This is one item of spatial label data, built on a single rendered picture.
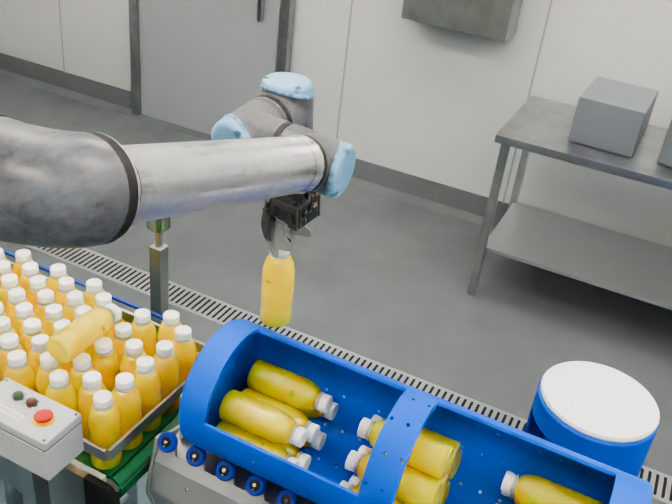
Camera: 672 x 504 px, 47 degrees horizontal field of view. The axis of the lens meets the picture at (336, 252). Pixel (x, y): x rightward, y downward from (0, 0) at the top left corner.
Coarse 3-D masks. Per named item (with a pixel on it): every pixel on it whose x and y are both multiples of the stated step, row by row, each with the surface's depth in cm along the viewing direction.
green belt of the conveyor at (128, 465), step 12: (168, 420) 183; (144, 432) 179; (156, 432) 180; (144, 444) 176; (84, 456) 171; (132, 456) 173; (144, 456) 174; (96, 468) 169; (120, 468) 170; (132, 468) 171; (144, 468) 173; (120, 480) 167; (132, 480) 170; (120, 492) 168
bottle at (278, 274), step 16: (272, 256) 157; (288, 256) 157; (272, 272) 157; (288, 272) 157; (272, 288) 158; (288, 288) 159; (272, 304) 160; (288, 304) 162; (272, 320) 162; (288, 320) 164
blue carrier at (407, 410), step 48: (240, 336) 159; (192, 384) 154; (240, 384) 178; (336, 384) 172; (384, 384) 163; (192, 432) 157; (336, 432) 172; (384, 432) 142; (480, 432) 159; (288, 480) 150; (336, 480) 165; (384, 480) 140; (480, 480) 161; (576, 480) 153; (624, 480) 136
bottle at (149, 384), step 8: (136, 368) 173; (136, 376) 172; (144, 376) 172; (152, 376) 173; (136, 384) 173; (144, 384) 172; (152, 384) 173; (160, 384) 176; (144, 392) 173; (152, 392) 174; (160, 392) 177; (144, 400) 174; (152, 400) 175; (160, 400) 178; (144, 408) 175; (152, 408) 176; (160, 416) 180; (152, 424) 178
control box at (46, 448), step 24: (0, 384) 159; (0, 408) 153; (24, 408) 154; (48, 408) 155; (0, 432) 152; (24, 432) 149; (48, 432) 149; (72, 432) 154; (24, 456) 152; (48, 456) 149; (72, 456) 156; (48, 480) 152
